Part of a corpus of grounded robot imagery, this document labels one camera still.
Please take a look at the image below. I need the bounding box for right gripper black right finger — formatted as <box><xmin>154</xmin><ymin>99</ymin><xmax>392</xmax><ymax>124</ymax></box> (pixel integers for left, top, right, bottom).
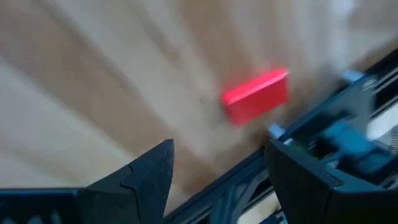
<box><xmin>266</xmin><ymin>139</ymin><xmax>398</xmax><ymax>224</ymax></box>

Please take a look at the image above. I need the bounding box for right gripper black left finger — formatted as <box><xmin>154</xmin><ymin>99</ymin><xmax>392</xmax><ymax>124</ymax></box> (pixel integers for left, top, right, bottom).
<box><xmin>76</xmin><ymin>138</ymin><xmax>175</xmax><ymax>224</ymax></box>

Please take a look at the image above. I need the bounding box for red rectangular block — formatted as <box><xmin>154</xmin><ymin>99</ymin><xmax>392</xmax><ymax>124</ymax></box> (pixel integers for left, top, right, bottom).
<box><xmin>220</xmin><ymin>67</ymin><xmax>290</xmax><ymax>127</ymax></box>

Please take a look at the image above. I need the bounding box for black aluminium table frame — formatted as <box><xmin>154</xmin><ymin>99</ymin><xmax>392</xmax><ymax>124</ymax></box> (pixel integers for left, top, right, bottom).
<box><xmin>163</xmin><ymin>46</ymin><xmax>398</xmax><ymax>224</ymax></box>

